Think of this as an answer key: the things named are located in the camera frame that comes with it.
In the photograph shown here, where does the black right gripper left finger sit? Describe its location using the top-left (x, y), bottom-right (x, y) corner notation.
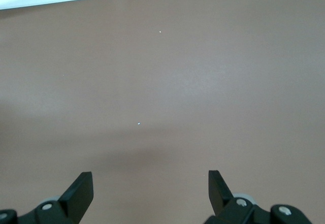
top-left (0, 171), bottom-right (95, 224)

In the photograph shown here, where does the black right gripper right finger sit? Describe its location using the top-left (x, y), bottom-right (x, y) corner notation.
top-left (205, 170), bottom-right (312, 224)

